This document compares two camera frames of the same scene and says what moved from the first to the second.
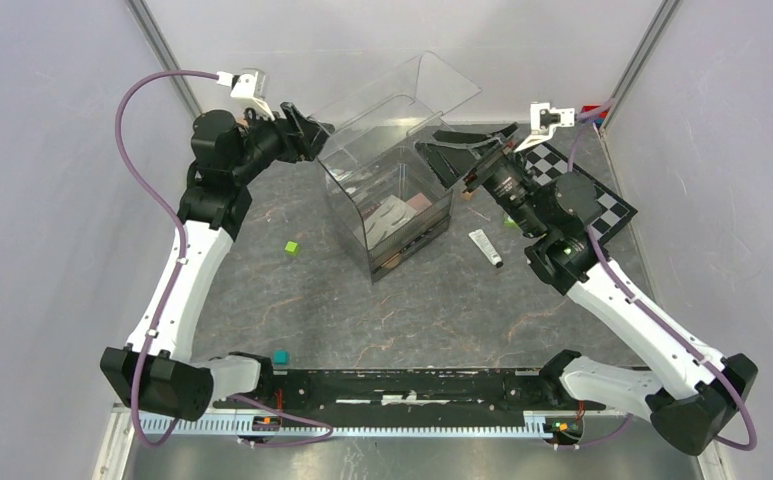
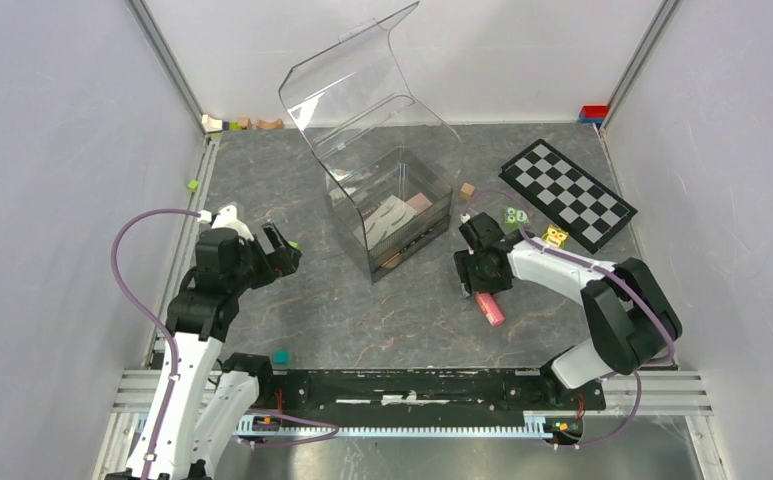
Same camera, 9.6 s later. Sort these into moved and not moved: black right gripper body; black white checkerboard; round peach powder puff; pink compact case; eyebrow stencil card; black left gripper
Moved: black right gripper body; black left gripper
Not moved: eyebrow stencil card; pink compact case; round peach powder puff; black white checkerboard
